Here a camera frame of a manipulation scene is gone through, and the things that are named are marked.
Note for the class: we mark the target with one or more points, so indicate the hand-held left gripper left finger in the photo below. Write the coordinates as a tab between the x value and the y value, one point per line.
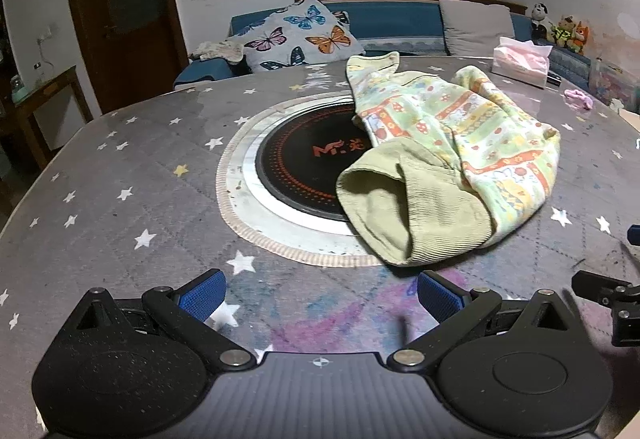
204	295

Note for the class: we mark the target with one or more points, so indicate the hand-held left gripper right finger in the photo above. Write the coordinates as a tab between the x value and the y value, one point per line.
440	296

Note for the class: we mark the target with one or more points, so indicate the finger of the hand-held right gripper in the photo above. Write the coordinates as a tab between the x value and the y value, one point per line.
597	284
635	235

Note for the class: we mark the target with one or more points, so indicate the printed green child jacket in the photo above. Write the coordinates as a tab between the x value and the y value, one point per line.
450	144

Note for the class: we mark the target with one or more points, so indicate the pink hair scrunchie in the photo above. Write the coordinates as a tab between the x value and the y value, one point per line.
579	98

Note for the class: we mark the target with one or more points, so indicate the colourful printed storage box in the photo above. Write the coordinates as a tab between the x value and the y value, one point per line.
615	86

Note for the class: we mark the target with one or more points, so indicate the grey star-print table cover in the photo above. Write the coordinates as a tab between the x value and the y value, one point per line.
125	159

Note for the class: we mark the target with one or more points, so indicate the black round induction cooktop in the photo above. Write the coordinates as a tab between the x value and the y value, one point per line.
300	169

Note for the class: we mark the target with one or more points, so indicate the small black object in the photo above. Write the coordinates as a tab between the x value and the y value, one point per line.
553	80

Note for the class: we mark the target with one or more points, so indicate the orange fox plush toy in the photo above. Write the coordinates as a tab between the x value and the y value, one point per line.
580	38

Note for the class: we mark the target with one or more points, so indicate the pink tissue pack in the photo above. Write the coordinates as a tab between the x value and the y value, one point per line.
520	61

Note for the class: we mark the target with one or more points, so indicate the bear plush toy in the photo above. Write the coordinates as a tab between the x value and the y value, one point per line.
563	33

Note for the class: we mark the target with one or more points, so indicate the panda plush toy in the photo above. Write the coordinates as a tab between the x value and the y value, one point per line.
540	21

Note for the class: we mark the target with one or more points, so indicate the wooden side table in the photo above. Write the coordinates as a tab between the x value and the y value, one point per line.
55	109

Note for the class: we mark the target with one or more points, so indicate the crumpled beige cloth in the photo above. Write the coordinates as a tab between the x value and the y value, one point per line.
217	50

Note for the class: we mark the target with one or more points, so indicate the plain grey pillow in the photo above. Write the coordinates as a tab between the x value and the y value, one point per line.
475	26

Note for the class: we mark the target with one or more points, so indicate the butterfly print pillow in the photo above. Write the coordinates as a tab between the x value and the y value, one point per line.
295	36

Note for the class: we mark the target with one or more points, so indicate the blue sofa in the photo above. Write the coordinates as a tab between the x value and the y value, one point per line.
395	21

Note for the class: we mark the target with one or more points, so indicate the pale green jar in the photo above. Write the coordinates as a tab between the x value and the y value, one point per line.
17	88

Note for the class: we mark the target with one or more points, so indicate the dark wooden door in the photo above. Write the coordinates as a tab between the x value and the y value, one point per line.
125	9

